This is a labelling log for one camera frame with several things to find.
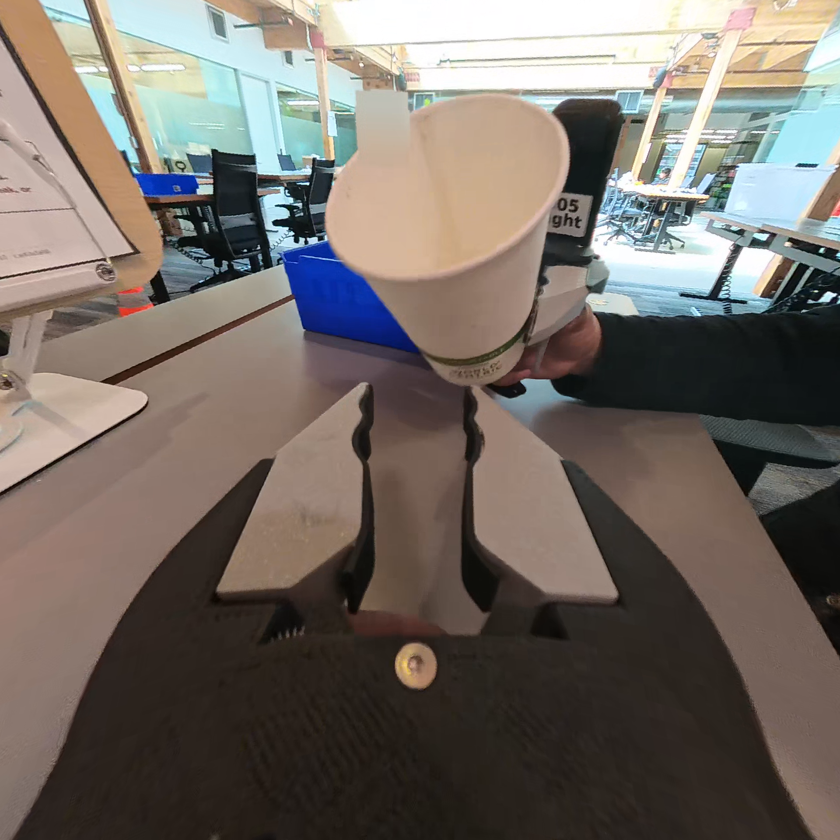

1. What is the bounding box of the black office chair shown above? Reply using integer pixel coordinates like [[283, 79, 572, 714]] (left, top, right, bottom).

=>
[[190, 150, 273, 293], [272, 157, 336, 245]]

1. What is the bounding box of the person's right forearm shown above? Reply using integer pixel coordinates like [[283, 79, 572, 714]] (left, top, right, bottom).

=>
[[554, 307, 840, 427]]

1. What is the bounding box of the white sheet holder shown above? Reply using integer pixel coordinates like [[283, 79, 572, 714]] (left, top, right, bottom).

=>
[[0, 259, 119, 315]]

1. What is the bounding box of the wooden office desk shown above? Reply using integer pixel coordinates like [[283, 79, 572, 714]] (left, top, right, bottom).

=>
[[141, 187, 283, 277]]

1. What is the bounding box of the blue plastic bin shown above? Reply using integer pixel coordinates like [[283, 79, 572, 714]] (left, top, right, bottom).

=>
[[282, 241, 421, 354]]

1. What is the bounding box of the person's right hand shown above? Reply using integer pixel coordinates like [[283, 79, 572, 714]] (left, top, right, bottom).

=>
[[497, 310, 605, 388]]

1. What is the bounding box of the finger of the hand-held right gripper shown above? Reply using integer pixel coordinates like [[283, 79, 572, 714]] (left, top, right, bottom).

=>
[[356, 91, 412, 164], [409, 120, 475, 265]]

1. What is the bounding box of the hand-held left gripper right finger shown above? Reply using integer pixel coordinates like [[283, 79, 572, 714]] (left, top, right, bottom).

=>
[[461, 387, 620, 613]]

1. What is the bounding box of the white paper cup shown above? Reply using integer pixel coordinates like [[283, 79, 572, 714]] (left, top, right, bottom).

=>
[[325, 94, 571, 386]]

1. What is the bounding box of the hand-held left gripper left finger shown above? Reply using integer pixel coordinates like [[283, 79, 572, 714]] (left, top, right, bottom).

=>
[[215, 382, 376, 616]]

